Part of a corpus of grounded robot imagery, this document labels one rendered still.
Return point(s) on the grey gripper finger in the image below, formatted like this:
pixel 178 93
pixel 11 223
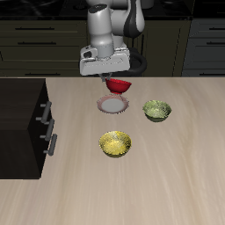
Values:
pixel 103 77
pixel 108 76

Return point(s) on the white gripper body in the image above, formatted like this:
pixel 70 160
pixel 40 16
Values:
pixel 107 65

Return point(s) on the red bowl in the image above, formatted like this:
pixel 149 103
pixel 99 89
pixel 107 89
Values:
pixel 118 85

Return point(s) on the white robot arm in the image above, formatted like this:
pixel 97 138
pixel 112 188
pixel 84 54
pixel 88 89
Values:
pixel 101 27

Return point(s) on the white plate with pink rim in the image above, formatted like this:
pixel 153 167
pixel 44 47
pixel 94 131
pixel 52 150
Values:
pixel 112 105

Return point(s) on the green bowl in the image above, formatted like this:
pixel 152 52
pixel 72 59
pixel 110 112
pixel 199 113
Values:
pixel 157 110

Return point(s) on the yellow bowl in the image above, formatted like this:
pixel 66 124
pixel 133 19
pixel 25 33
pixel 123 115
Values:
pixel 115 143

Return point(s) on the dark kitchen cupboards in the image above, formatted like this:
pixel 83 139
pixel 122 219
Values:
pixel 44 47

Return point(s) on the dark wooden cabinet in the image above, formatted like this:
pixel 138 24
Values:
pixel 20 129

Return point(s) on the grey kitchen drawer unit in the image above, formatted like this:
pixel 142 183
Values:
pixel 205 47

